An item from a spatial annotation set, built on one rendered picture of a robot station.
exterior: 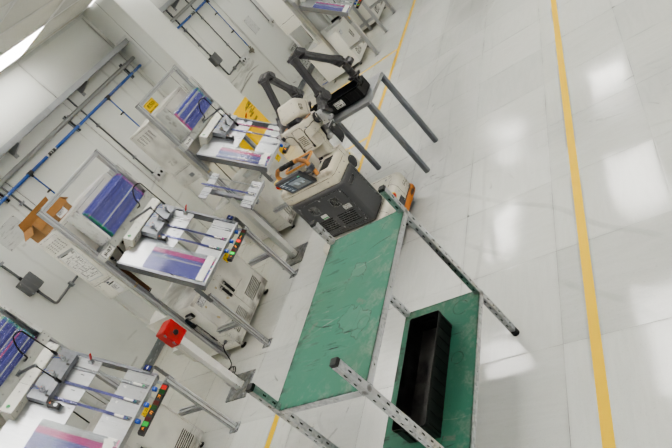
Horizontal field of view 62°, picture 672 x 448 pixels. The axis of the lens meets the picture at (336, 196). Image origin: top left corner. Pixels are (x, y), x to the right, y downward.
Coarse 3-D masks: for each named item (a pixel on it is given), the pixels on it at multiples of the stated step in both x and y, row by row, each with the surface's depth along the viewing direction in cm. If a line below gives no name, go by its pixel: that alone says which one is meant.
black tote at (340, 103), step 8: (344, 88) 465; (352, 88) 443; (360, 88) 443; (368, 88) 452; (336, 96) 473; (344, 96) 450; (352, 96) 448; (360, 96) 445; (328, 104) 460; (336, 104) 458; (344, 104) 455; (336, 112) 463
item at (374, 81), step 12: (372, 84) 455; (372, 96) 440; (396, 96) 472; (348, 108) 454; (360, 108) 440; (372, 108) 436; (408, 108) 476; (336, 120) 455; (384, 120) 441; (420, 120) 482; (348, 132) 516; (396, 132) 447; (432, 132) 490; (360, 144) 523; (408, 144) 454
